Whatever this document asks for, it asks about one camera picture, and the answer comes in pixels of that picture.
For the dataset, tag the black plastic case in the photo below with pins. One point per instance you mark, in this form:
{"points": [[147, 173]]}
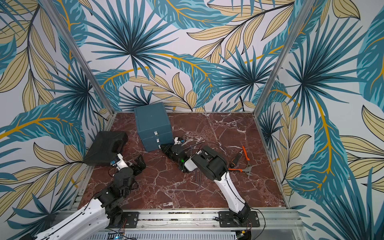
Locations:
{"points": [[105, 148]]}

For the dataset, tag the orange handled tool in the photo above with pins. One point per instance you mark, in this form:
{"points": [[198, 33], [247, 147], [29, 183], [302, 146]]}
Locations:
{"points": [[240, 162]]}

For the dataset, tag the teal drawer cabinet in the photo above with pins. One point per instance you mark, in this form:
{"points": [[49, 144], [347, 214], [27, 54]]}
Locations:
{"points": [[153, 126]]}

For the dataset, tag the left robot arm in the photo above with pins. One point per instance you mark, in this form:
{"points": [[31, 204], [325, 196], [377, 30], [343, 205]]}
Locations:
{"points": [[102, 211]]}

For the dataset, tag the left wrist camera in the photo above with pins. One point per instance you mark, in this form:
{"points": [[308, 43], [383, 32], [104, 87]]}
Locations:
{"points": [[119, 162]]}

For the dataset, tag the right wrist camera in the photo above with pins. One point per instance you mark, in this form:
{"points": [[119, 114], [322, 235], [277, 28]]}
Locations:
{"points": [[179, 140]]}

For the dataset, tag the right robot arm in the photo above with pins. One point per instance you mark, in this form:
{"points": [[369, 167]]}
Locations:
{"points": [[214, 167]]}

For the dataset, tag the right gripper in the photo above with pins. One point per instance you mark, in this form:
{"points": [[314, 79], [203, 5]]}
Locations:
{"points": [[168, 148]]}

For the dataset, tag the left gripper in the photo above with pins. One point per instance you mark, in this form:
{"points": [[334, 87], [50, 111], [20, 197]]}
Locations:
{"points": [[142, 165]]}

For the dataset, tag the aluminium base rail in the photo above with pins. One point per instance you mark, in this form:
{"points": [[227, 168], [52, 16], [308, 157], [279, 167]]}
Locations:
{"points": [[280, 221]]}

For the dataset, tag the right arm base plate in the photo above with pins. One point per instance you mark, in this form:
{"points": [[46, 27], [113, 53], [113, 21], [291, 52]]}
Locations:
{"points": [[228, 219]]}

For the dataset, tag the dark pencil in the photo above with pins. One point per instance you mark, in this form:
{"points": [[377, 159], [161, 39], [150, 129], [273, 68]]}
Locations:
{"points": [[194, 145]]}

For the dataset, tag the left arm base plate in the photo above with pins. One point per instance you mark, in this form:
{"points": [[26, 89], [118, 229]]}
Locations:
{"points": [[126, 220]]}

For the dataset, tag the small circuit board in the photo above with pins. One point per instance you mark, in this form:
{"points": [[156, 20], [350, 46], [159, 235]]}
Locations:
{"points": [[114, 236]]}

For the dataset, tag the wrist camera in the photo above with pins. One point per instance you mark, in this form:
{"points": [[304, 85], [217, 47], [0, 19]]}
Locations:
{"points": [[179, 140], [119, 162]]}

